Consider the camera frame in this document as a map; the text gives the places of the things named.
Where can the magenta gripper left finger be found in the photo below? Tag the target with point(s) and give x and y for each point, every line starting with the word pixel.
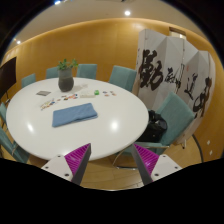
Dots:
pixel 71 166

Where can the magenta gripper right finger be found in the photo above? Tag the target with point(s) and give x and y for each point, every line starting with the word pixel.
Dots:
pixel 151 166

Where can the blue folded towel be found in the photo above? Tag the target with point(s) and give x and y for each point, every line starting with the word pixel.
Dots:
pixel 73 114

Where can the black bag on chair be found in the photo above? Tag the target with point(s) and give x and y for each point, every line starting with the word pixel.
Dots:
pixel 155 129

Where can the white oval table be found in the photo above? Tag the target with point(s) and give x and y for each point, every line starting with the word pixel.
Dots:
pixel 120 122

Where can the teal chair right front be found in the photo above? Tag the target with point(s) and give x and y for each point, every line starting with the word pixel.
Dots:
pixel 178 116

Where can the teal chair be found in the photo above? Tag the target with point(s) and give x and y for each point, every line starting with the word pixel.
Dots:
pixel 28 80
pixel 12 148
pixel 178 116
pixel 52 73
pixel 87 71
pixel 123 77

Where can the colourful stickers row left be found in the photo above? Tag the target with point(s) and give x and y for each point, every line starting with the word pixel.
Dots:
pixel 54 101

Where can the teal chair left front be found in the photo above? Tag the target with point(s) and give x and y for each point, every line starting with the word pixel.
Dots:
pixel 12 148

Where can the white tissue pack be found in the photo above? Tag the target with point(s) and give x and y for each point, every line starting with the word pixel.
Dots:
pixel 87 94

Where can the small green object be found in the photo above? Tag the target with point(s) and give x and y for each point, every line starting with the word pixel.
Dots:
pixel 96 92

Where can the grey card on table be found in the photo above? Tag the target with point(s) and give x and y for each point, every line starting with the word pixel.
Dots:
pixel 43 93

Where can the colourful small items right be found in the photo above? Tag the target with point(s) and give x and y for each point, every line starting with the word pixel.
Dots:
pixel 109 93

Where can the dark grey plant vase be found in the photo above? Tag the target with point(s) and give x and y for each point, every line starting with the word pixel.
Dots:
pixel 65 81

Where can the teal chair back right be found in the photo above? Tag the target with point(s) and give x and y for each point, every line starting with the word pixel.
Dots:
pixel 123 77

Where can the teal chair back left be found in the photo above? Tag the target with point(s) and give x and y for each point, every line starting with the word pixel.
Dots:
pixel 52 73

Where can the teal chair back middle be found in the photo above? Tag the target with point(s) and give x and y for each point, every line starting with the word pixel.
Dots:
pixel 87 71

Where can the teal chair far left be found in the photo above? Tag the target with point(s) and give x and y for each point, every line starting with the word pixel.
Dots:
pixel 28 80

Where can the green plant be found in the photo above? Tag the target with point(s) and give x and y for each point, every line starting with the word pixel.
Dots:
pixel 63 65

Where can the white calligraphy folding screen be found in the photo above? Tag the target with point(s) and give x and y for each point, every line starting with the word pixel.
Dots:
pixel 167 64

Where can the dark wall screen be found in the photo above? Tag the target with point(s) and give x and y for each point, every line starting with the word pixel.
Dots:
pixel 7 75

